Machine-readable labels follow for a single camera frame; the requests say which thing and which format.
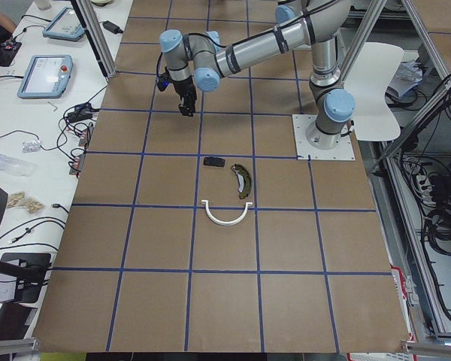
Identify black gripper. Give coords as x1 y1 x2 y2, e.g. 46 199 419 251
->
172 77 197 117

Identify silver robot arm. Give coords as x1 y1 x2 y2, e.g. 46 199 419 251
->
156 1 356 150

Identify black brake pad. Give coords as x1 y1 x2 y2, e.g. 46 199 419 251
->
203 156 226 168

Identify black power adapter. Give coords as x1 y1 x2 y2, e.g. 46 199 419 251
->
101 20 123 34

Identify olive brake shoe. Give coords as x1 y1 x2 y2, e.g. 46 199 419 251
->
231 163 252 199

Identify far teach pendant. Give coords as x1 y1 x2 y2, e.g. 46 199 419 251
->
42 7 84 41

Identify teach pendant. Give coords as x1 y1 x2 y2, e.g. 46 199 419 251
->
42 7 84 41
17 55 74 99

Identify near teach pendant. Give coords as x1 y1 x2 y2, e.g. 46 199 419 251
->
17 55 74 99

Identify white chair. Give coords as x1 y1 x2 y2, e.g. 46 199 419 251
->
344 42 404 141

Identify plastic water bottle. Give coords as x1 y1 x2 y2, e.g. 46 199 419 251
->
0 153 35 176

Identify bag of wooden pieces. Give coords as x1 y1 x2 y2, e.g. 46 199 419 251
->
6 192 44 214

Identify aluminium frame post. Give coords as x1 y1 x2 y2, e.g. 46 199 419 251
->
71 0 117 79

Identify white curved plastic bracket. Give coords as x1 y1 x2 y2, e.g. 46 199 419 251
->
201 199 253 226

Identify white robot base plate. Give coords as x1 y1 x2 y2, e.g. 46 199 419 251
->
292 114 356 161

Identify black camera stand base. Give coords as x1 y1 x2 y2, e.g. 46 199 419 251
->
0 253 52 304

